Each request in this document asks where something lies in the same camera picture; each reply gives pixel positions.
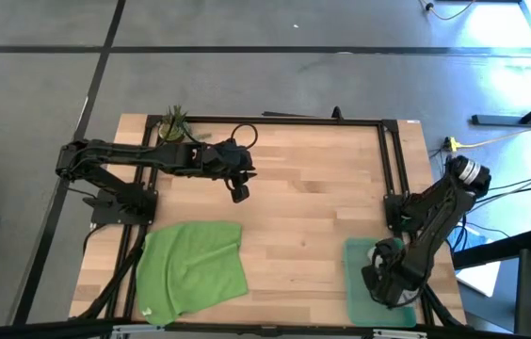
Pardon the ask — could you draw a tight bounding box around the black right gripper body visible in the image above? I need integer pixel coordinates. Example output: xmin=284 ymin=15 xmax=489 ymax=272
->
xmin=362 ymin=237 xmax=425 ymax=310

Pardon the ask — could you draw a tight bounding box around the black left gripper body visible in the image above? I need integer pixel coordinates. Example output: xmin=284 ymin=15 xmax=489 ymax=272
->
xmin=201 ymin=140 xmax=255 ymax=179

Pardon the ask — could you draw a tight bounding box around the green microfiber towel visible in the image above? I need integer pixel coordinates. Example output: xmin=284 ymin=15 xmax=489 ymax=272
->
xmin=135 ymin=219 xmax=250 ymax=328

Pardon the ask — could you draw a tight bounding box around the teal plastic basket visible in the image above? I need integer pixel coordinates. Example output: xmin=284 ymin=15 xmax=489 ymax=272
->
xmin=342 ymin=234 xmax=418 ymax=328

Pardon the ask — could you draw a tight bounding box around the potted succulent plant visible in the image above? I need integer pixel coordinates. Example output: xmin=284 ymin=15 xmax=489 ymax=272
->
xmin=157 ymin=105 xmax=213 ymax=142

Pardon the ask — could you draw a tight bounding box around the white paper sheet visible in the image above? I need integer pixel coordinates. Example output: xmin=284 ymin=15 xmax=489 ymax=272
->
xmin=455 ymin=260 xmax=503 ymax=299

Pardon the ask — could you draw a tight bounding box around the black desk crossbar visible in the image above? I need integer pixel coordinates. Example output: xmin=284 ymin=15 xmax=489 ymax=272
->
xmin=451 ymin=228 xmax=531 ymax=271

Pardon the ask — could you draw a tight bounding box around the black desk foot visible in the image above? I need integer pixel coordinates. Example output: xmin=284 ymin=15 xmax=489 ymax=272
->
xmin=470 ymin=86 xmax=531 ymax=127

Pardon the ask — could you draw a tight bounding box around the black front crossbar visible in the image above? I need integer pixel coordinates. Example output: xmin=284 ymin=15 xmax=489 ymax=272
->
xmin=0 ymin=318 xmax=531 ymax=339

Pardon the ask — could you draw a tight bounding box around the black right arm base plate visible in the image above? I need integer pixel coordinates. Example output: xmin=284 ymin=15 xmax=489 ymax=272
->
xmin=382 ymin=192 xmax=455 ymax=233

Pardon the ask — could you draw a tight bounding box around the black aluminium table frame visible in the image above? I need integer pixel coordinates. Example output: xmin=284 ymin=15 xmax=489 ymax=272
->
xmin=74 ymin=112 xmax=468 ymax=331

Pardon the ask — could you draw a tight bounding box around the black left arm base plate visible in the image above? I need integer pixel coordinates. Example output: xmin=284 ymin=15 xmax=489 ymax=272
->
xmin=89 ymin=186 xmax=160 ymax=226

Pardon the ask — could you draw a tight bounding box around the yellow extension cord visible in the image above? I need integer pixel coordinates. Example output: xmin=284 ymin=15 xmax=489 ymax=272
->
xmin=442 ymin=115 xmax=531 ymax=153

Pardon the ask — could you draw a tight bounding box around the tan floor cable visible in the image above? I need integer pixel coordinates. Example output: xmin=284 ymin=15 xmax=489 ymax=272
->
xmin=417 ymin=0 xmax=477 ymax=22

